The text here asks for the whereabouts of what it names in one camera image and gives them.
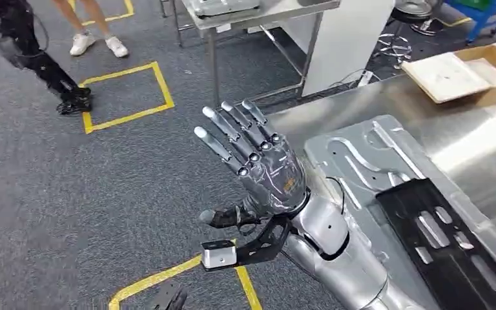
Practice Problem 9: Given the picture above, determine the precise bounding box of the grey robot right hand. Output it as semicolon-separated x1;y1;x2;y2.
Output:
193;99;312;230

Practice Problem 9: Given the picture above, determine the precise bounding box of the black plastic car panel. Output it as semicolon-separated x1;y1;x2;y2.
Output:
375;178;496;310

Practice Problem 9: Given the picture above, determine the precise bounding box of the stamped grey metal sheet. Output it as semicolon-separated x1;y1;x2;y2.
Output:
304;114;496;310

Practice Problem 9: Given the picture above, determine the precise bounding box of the white power strip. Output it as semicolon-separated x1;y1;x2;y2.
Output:
356;69;375;88

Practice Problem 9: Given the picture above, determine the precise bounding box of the yellow floor tape square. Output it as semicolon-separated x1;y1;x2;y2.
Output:
108;239;262;310

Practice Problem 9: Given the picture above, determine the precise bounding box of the black robot foot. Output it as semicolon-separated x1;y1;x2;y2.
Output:
145;280;189;310

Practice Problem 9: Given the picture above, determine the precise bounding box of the grey metal part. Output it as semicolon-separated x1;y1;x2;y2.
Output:
188;0;262;18

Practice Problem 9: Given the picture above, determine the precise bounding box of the steel bench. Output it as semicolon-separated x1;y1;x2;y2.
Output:
268;70;496;310

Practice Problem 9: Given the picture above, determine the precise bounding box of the large white foam board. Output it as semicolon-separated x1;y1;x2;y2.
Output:
402;52;493;97

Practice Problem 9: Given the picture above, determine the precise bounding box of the person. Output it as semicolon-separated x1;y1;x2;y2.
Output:
52;0;130;59

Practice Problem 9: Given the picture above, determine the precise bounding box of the small white foam board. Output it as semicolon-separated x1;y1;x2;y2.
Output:
464;57;496;87

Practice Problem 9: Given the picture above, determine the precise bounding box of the cardboard box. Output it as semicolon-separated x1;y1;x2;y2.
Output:
401;41;496;106

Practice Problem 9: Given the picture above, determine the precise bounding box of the black robot leg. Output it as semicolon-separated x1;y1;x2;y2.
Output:
0;0;94;116

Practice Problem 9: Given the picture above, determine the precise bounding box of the black camera bracket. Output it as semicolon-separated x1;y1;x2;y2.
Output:
232;214;294;265

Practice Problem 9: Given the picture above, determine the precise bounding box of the thin black cable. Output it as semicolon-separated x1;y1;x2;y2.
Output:
327;176;346;216

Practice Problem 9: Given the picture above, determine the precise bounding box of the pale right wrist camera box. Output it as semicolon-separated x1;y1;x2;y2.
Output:
201;239;238;271

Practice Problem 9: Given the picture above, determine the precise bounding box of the steel frame table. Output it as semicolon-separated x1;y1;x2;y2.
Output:
160;0;343;106

